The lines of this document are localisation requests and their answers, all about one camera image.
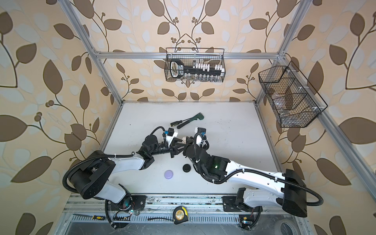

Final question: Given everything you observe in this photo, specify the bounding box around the green pipe wrench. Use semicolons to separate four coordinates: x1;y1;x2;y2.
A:
177;113;204;129

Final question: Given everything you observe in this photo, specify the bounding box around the small yellow-handled screwdriver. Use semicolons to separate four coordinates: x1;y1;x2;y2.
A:
73;213;106;221

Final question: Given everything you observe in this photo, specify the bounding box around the black socket tool set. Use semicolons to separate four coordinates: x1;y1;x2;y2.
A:
167;59;226;78

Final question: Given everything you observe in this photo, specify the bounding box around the black yellow screwdriver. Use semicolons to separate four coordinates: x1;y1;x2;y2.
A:
170;118;191;129

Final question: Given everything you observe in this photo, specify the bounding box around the wire basket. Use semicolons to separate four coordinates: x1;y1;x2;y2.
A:
258;61;328;128
164;47;226;83

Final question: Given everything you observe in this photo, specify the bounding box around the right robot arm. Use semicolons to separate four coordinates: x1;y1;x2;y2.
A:
183;129;324;218

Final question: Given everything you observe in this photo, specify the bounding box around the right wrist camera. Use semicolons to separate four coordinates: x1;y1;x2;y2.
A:
195;127;207;146

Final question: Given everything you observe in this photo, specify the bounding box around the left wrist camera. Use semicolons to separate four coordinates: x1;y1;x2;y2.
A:
165;128;178;146

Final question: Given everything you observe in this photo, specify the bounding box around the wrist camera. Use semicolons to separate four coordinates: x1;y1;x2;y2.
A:
195;127;207;146
165;128;178;146

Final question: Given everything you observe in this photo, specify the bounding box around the right wire basket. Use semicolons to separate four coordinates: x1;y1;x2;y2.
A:
258;61;328;128

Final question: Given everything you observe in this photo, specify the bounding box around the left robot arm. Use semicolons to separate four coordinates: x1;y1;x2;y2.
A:
62;126;187;229

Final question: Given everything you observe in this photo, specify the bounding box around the back wire basket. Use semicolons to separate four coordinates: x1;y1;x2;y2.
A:
164;47;226;83

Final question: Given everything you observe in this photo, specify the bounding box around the yellow black tape measure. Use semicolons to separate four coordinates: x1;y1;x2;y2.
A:
173;206;189;225

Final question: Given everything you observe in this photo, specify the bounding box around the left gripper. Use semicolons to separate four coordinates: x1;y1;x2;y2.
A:
149;137;187;159

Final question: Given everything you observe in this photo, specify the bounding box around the grey tape roll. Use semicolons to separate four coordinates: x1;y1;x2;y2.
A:
274;220;300;235

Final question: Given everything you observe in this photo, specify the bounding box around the purple round charging case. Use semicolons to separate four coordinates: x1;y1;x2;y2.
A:
164;170;173;180

